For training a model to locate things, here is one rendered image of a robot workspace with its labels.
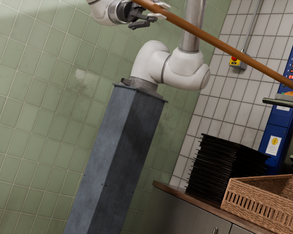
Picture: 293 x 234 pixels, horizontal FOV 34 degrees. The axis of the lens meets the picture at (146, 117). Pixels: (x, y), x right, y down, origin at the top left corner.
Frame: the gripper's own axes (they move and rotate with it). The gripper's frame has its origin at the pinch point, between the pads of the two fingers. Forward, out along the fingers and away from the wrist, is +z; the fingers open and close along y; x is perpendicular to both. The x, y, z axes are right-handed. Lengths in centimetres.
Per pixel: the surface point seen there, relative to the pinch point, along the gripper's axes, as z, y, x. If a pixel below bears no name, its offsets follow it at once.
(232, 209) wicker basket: -18, 60, -86
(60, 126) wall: -120, 51, -40
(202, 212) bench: -31, 67, -81
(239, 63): -87, -22, -128
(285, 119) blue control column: -42, 6, -133
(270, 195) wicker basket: 0, 48, -86
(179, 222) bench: -43, 76, -81
